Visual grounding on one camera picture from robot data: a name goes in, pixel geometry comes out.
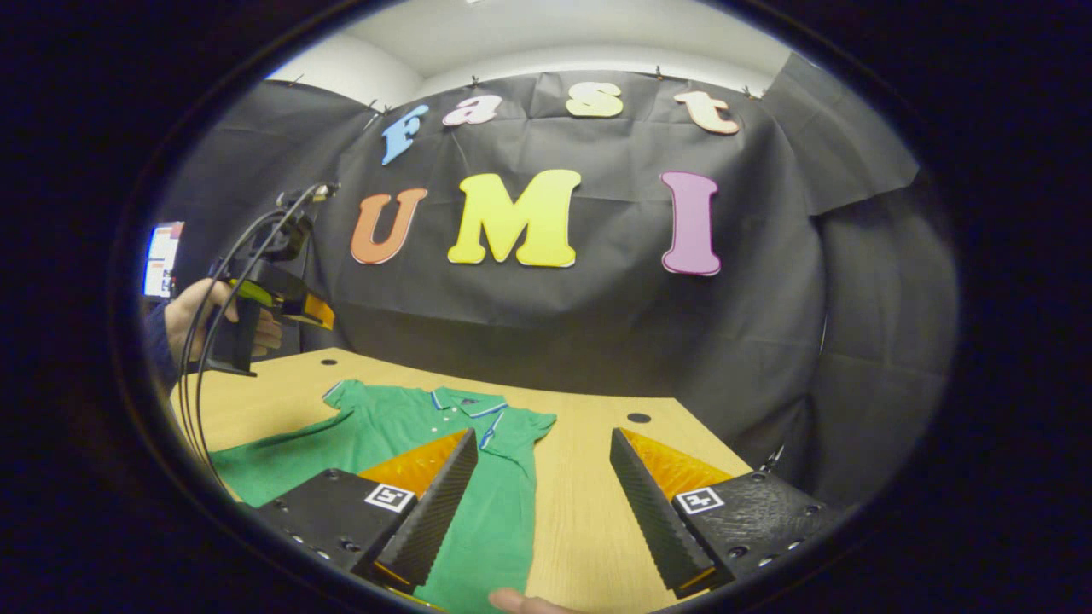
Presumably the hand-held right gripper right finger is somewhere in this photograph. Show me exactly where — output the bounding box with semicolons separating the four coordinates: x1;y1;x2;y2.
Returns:
609;427;845;602

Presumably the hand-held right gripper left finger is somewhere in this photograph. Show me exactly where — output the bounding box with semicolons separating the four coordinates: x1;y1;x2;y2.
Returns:
252;429;479;611

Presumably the green T-shirt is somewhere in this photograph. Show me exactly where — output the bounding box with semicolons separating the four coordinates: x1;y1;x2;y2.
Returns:
209;379;558;614

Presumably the computer monitor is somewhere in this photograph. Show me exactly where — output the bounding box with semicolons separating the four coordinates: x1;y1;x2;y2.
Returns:
142;221;186;300

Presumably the black backdrop cloth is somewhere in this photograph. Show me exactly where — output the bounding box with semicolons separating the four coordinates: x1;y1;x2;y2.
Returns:
154;51;961;513

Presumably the black cable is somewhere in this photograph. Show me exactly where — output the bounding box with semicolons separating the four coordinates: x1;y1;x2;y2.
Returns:
177;209;291;466
193;182;340;478

